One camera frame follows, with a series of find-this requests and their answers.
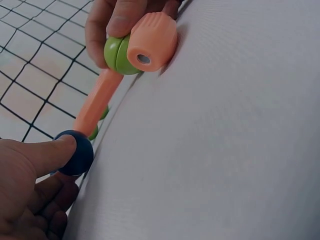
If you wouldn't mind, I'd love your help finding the person's right hand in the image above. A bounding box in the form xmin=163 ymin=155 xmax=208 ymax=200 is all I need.
xmin=84 ymin=0 xmax=182 ymax=70

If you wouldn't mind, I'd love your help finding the person's left hand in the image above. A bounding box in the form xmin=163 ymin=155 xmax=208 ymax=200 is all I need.
xmin=0 ymin=135 xmax=81 ymax=240

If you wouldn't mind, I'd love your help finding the green toy ball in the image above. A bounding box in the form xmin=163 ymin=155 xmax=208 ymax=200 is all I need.
xmin=103 ymin=33 xmax=145 ymax=76

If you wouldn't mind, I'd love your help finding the short orange ribbed connector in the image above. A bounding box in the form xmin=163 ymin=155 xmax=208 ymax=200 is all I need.
xmin=126 ymin=11 xmax=179 ymax=74

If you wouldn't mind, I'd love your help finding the dark blue toy ball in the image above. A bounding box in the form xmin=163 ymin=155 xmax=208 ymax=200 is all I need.
xmin=49 ymin=129 xmax=95 ymax=177

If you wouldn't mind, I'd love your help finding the orange toy rod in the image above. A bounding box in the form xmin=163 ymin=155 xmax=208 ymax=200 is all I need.
xmin=72 ymin=68 xmax=125 ymax=139

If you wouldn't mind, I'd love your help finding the small green toy piece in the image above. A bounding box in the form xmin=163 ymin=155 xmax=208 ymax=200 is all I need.
xmin=88 ymin=124 xmax=100 ymax=141
xmin=98 ymin=105 xmax=110 ymax=121

